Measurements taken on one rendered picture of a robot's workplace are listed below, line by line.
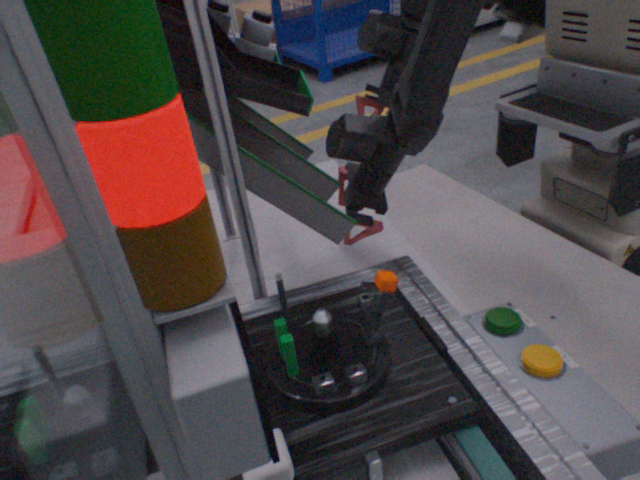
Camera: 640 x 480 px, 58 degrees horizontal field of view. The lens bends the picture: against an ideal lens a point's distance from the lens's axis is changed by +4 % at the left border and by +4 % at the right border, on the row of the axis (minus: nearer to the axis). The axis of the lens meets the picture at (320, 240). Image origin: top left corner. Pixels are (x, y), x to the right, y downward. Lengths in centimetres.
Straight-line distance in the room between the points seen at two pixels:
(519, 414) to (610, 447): 8
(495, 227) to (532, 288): 18
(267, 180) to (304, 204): 6
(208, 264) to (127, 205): 5
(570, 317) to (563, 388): 26
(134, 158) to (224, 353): 11
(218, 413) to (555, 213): 103
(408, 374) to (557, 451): 15
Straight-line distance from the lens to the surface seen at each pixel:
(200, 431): 30
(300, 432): 60
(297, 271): 99
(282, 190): 76
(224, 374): 28
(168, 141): 26
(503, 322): 70
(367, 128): 85
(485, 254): 101
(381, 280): 60
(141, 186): 26
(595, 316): 91
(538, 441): 61
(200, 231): 28
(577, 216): 124
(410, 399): 61
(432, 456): 64
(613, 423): 64
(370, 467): 58
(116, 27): 24
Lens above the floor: 143
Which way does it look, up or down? 33 degrees down
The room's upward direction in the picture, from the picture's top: 8 degrees counter-clockwise
